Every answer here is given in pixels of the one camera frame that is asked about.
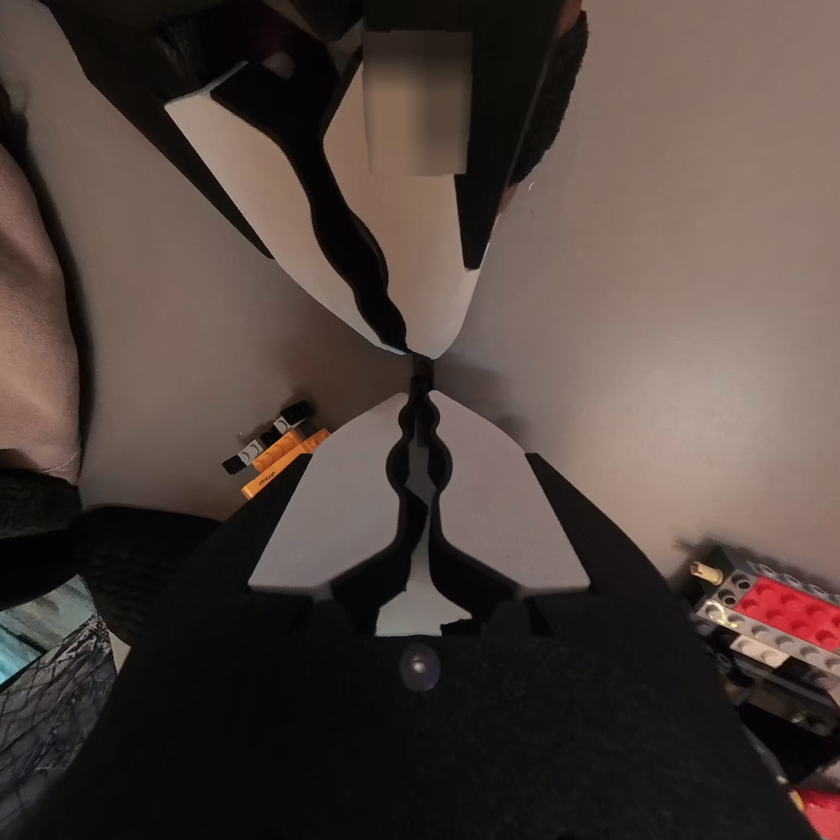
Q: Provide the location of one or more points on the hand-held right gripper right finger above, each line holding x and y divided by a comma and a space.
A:
512, 512

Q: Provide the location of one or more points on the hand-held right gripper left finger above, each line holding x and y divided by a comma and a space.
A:
328, 512

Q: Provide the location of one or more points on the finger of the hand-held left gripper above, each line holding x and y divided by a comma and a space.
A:
420, 249
262, 184

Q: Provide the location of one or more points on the orange grey black brick assembly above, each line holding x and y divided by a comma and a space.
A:
282, 453

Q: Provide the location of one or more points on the long black brick plate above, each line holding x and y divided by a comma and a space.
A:
420, 374

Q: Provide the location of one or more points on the grey desk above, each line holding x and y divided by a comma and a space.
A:
656, 328

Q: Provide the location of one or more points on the person's left hand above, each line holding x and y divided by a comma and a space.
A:
574, 10

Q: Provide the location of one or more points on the beige sweatshirt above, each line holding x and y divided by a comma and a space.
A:
33, 328

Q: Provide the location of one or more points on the black toy car chassis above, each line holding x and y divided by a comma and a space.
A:
787, 610

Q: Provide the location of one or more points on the dark fleece jacket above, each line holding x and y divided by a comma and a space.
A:
33, 525

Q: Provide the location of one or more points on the red toy minifigure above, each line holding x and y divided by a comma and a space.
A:
823, 817

